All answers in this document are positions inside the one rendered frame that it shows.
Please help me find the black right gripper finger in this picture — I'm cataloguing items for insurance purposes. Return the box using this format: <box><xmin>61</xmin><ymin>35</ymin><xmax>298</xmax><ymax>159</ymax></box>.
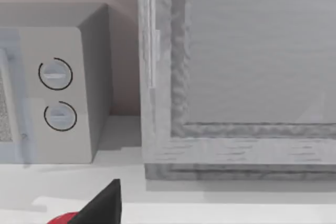
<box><xmin>75</xmin><ymin>178</ymin><xmax>123</xmax><ymax>224</ymax></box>

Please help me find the red object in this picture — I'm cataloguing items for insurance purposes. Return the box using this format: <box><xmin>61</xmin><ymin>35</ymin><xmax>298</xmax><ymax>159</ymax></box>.
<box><xmin>46</xmin><ymin>211</ymin><xmax>79</xmax><ymax>224</ymax></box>

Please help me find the round microwave knob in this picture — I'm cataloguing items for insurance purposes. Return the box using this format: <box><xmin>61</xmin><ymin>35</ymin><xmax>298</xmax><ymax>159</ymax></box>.
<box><xmin>44</xmin><ymin>100</ymin><xmax>78</xmax><ymax>132</ymax></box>
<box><xmin>38</xmin><ymin>57</ymin><xmax>73</xmax><ymax>91</ymax></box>

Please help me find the pale microwave oven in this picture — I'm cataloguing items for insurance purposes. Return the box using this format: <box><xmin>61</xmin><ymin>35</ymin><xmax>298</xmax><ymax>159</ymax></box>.
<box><xmin>0</xmin><ymin>2</ymin><xmax>113</xmax><ymax>165</ymax></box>

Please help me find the glass microwave door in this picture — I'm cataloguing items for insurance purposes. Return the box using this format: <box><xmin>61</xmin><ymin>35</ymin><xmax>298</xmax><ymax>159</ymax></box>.
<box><xmin>0</xmin><ymin>27</ymin><xmax>36</xmax><ymax>168</ymax></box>

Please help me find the grey cabinet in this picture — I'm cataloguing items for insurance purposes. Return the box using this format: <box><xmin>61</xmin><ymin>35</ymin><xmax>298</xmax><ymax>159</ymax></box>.
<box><xmin>136</xmin><ymin>0</ymin><xmax>336</xmax><ymax>182</ymax></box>

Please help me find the grey cabinet door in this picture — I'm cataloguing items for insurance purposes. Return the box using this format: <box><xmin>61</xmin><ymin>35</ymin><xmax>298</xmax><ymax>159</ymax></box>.
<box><xmin>170</xmin><ymin>0</ymin><xmax>336</xmax><ymax>138</ymax></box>

